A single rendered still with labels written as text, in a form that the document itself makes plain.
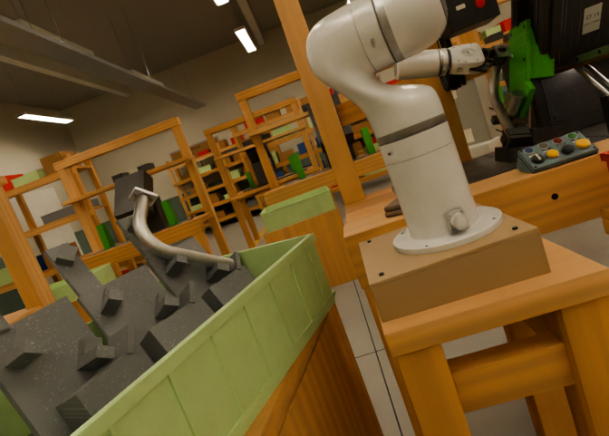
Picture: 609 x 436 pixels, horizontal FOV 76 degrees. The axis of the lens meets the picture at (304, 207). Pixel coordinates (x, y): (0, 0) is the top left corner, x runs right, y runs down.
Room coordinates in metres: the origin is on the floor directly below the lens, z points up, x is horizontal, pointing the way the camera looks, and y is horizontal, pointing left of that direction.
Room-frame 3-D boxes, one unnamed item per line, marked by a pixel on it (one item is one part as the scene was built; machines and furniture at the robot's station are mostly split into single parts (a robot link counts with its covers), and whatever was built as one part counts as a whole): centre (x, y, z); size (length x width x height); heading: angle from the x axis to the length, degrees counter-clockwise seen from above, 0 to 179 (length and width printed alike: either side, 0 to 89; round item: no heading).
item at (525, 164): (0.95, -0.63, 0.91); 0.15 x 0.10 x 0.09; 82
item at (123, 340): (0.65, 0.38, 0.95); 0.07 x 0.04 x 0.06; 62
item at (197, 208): (10.87, 1.59, 1.11); 3.01 x 0.54 x 2.23; 86
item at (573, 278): (0.68, -0.22, 0.83); 0.32 x 0.32 x 0.04; 83
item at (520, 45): (1.17, -0.78, 1.17); 0.13 x 0.12 x 0.20; 82
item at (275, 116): (8.31, -0.64, 1.12); 3.01 x 0.54 x 2.24; 86
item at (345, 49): (0.69, -0.19, 1.22); 0.19 x 0.12 x 0.24; 65
